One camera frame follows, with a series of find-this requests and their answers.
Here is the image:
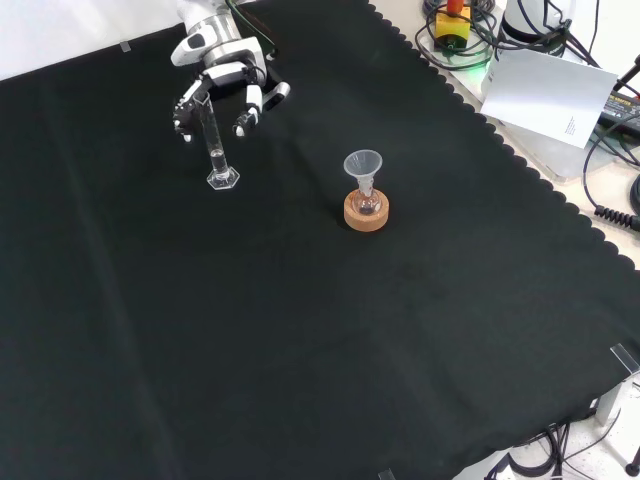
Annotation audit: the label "green cable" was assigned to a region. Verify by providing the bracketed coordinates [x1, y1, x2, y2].
[224, 0, 279, 59]

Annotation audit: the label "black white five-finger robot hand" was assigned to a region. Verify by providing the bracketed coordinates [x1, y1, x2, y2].
[169, 31, 292, 145]

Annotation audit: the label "black floor cables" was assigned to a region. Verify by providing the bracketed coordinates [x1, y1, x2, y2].
[483, 422, 606, 480]

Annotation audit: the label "black power adapter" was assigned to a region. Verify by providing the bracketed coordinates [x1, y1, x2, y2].
[598, 91, 640, 132]

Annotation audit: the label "small round-bottom glass flask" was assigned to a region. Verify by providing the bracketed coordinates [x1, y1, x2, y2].
[351, 187, 382, 217]

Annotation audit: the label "clear glass graduated cylinder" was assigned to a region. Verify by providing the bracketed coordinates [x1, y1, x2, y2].
[194, 90, 242, 192]

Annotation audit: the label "black bench cloth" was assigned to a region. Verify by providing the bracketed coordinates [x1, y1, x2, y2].
[0, 0, 640, 480]

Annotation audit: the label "round cork ring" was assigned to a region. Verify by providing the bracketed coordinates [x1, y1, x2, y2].
[343, 192, 393, 234]

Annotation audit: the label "pale white board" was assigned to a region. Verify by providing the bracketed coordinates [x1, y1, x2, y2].
[479, 49, 619, 150]

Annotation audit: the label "yellow stop button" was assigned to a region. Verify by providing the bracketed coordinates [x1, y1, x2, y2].
[433, 0, 474, 54]

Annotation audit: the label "black tripod leg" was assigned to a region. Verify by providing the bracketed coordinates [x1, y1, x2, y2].
[612, 53, 640, 101]

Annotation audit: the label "black coiled cable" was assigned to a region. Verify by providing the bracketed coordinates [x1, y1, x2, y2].
[593, 203, 640, 230]

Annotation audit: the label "clear plastic funnel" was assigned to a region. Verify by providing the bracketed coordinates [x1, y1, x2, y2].
[342, 148, 384, 194]

